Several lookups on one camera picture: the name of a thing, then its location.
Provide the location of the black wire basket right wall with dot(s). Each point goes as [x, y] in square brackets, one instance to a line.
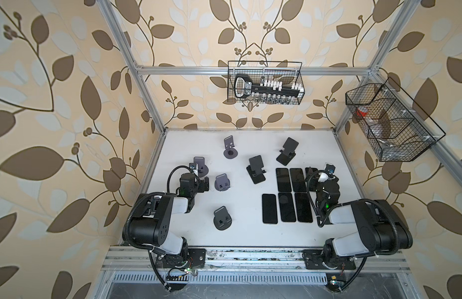
[397, 127]

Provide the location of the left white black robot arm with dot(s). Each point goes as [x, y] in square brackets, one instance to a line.
[148, 225]

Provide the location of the black wire basket back wall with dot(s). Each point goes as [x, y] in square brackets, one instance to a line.
[284, 71]

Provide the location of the grey round stand far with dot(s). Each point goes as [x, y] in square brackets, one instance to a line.
[230, 152]

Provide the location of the black square stand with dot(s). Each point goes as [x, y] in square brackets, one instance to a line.
[255, 169]
[287, 153]

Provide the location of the black phone stand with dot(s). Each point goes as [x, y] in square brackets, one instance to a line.
[283, 180]
[298, 180]

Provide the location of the black tool with vials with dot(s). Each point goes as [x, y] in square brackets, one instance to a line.
[243, 87]

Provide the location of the black wire basket wall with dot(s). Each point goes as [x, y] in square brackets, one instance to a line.
[284, 71]
[397, 127]

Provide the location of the aluminium rail front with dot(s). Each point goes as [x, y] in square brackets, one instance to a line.
[242, 259]

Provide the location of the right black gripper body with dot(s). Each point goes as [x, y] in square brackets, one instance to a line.
[317, 198]

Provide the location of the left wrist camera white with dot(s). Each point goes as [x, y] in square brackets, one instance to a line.
[194, 167]

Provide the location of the black phone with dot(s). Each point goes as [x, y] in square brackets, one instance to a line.
[287, 209]
[312, 178]
[303, 207]
[269, 209]

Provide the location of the grey round stand front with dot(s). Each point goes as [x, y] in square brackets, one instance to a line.
[222, 219]

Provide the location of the grey round stand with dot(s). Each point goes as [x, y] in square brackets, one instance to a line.
[222, 219]
[222, 182]
[201, 167]
[230, 152]

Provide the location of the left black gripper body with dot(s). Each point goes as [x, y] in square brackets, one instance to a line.
[199, 187]

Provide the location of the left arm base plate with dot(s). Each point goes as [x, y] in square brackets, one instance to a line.
[187, 258]

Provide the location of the grey round stand middle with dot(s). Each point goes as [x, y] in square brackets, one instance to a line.
[222, 182]

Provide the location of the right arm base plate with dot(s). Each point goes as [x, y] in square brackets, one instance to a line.
[314, 259]

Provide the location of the grey round stand left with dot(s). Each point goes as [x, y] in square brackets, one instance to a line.
[201, 167]

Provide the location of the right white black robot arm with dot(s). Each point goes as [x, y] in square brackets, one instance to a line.
[380, 231]

